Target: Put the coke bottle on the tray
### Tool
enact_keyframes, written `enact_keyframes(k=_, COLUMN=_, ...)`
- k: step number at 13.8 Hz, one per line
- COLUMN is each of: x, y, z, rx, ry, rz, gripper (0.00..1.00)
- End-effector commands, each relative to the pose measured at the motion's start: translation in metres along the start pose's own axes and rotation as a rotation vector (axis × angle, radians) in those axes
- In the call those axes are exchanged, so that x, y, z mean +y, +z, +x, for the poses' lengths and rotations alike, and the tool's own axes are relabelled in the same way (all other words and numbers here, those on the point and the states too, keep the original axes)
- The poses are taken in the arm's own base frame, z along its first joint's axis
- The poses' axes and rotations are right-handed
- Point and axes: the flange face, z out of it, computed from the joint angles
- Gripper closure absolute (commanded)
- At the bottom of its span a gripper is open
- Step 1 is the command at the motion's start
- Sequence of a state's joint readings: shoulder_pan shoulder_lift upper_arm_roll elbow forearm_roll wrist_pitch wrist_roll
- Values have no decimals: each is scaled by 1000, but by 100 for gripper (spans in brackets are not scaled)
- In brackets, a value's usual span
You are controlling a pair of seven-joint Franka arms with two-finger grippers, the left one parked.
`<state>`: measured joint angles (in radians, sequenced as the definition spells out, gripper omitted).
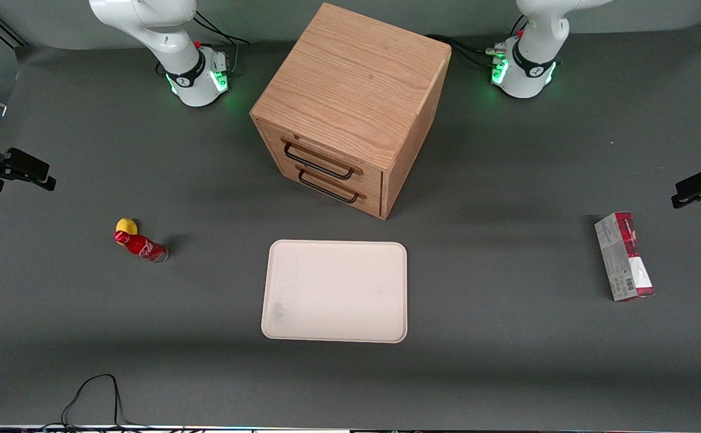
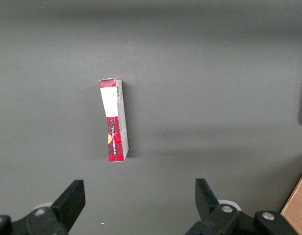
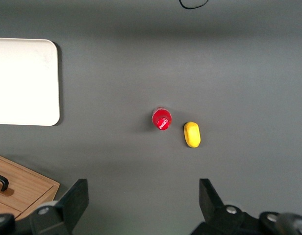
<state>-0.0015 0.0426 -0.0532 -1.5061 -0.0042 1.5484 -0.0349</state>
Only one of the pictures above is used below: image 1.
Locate red coke bottle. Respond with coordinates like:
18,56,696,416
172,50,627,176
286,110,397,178
114,230,169,263

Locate cream rectangular tray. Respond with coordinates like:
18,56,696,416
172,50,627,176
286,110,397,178
260,239,408,344

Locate grey and red carton box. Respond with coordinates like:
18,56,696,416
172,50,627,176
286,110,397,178
594,211,655,302

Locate wooden two-drawer cabinet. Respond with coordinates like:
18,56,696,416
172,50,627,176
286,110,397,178
249,2,452,221

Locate black frame rail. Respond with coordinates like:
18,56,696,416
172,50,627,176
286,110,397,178
0,3,28,48

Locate black right arm base cables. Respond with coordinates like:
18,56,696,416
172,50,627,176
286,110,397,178
193,11,253,76

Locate black arm base cables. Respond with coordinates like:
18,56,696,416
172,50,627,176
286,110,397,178
193,11,253,76
426,15,529,70

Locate thin black looped cable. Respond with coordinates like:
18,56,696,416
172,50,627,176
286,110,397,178
44,373,165,431

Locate black left arm base cables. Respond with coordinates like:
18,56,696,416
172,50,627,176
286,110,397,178
426,15,529,70

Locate long black drawer handle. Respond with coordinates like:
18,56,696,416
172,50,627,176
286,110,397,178
283,141,355,180

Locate short black drawer handle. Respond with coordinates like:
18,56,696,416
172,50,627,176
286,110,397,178
297,169,360,204

